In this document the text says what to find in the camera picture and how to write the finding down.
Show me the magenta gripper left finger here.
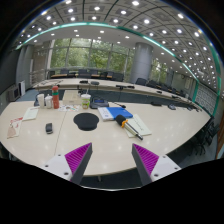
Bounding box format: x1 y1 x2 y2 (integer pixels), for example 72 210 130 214
43 142 93 186

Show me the red cylindrical bottle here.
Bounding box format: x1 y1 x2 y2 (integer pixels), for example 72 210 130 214
52 85 59 109

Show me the long curved conference table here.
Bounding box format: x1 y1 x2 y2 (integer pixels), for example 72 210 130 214
34 78 201 111

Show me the white booklet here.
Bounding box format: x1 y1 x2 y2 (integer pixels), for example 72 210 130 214
23 107 39 121

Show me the red white leaflet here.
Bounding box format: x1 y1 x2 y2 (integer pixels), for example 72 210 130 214
7 117 23 138

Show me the white paper sheet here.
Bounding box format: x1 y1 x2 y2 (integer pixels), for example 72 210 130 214
128 114 152 136

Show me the white lidded cup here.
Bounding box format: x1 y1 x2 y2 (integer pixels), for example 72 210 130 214
45 94 53 109

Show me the plastic cup with green drink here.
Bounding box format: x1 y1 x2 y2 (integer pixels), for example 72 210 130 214
81 94 91 109

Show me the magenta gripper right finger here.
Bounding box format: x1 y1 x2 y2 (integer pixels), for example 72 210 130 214
131 143 182 187

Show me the black round mouse pad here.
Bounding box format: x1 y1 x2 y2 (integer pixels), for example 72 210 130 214
73 113 99 131

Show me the black microphone with yellow ring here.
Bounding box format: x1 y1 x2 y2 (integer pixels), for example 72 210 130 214
115 115 143 140

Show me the white paper cup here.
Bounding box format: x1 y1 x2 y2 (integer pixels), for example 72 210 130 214
37 94 45 108

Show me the grey round pillar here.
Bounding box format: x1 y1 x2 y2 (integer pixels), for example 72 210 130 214
130 42 153 83

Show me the white book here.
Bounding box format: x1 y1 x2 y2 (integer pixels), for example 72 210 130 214
98 107 114 121

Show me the black desk phone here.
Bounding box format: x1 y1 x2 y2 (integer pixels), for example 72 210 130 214
90 98 109 109

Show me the colourful flyer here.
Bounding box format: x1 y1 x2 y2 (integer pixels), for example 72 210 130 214
58 105 79 112

